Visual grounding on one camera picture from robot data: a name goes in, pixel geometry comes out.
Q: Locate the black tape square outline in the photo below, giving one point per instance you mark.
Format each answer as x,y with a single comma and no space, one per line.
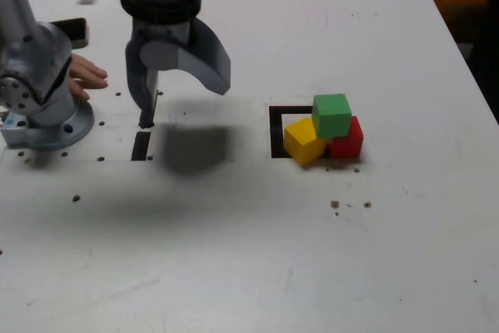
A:
274,134

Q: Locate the yellow cube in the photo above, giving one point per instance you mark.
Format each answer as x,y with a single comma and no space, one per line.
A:
302,142

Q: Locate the red cube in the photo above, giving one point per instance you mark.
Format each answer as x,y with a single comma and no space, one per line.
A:
347,146

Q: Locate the dark smartphone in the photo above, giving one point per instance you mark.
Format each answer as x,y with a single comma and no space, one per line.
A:
74,30

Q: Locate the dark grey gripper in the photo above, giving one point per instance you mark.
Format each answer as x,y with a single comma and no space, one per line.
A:
163,30

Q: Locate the black tape strip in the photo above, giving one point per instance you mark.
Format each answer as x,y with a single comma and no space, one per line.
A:
140,146

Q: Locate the green cube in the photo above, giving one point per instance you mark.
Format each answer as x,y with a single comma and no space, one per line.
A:
333,114

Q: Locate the person's hand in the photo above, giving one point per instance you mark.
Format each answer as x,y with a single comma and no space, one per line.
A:
85,73

